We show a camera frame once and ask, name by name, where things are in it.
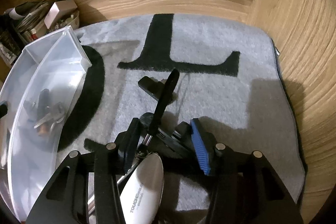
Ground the clear plastic storage bin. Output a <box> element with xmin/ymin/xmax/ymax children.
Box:
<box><xmin>1</xmin><ymin>26</ymin><xmax>92</xmax><ymax>222</ymax></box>

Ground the silver key bunch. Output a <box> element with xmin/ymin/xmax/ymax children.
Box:
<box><xmin>27</xmin><ymin>102</ymin><xmax>66</xmax><ymax>132</ymax></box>

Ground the white fabric shaver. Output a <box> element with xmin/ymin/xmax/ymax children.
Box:
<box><xmin>120</xmin><ymin>153</ymin><xmax>164</xmax><ymax>223</ymax></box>

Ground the black gold lighter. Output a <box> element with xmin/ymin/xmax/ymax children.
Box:
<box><xmin>36</xmin><ymin>89</ymin><xmax>51</xmax><ymax>136</ymax></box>

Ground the dark wine bottle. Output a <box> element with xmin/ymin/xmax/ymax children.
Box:
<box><xmin>1</xmin><ymin>15</ymin><xmax>23</xmax><ymax>66</ymax></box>

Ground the grey rug with black letters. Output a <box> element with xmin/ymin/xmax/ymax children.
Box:
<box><xmin>56</xmin><ymin>13</ymin><xmax>308</xmax><ymax>224</ymax></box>

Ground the white bowl of shells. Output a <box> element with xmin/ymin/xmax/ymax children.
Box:
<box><xmin>49</xmin><ymin>10</ymin><xmax>80</xmax><ymax>32</ymax></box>

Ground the small white paper box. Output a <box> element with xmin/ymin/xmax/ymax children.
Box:
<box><xmin>44</xmin><ymin>0</ymin><xmax>77</xmax><ymax>29</ymax></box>

